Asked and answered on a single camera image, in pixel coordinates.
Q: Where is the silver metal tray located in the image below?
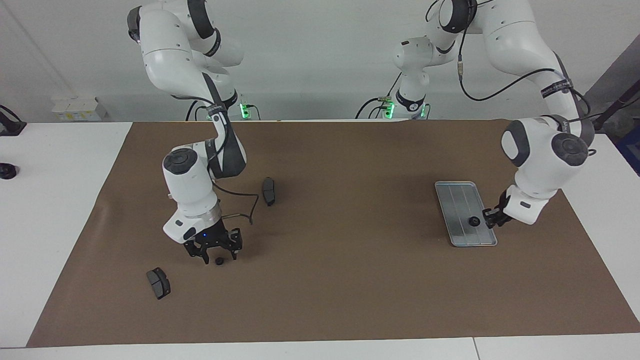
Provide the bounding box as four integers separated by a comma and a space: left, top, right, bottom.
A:
434, 181, 498, 248

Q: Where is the wide dark brake pad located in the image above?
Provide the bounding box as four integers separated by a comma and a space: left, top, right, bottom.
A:
146, 267, 172, 301

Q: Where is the brown table mat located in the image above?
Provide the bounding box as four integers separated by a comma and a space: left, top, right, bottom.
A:
26, 119, 640, 348

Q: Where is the blue object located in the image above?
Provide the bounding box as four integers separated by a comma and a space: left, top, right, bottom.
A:
616, 137, 640, 177

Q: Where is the black stand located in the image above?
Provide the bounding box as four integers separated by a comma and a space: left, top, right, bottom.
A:
582, 82, 640, 133

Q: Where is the white box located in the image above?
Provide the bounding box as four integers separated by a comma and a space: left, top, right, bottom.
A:
51, 96, 108, 122

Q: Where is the black table clamp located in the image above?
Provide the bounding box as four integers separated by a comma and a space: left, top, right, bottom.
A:
0, 105, 27, 137

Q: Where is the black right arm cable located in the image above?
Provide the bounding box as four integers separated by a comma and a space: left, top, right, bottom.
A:
212, 181, 261, 226

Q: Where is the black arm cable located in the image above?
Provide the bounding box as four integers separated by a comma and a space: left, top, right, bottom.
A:
425, 0, 598, 156
212, 181, 261, 226

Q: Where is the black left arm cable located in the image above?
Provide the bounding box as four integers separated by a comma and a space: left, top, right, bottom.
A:
425, 0, 598, 156

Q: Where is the black base cable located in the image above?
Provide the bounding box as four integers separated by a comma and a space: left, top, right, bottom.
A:
186, 97, 211, 122
356, 75, 403, 120

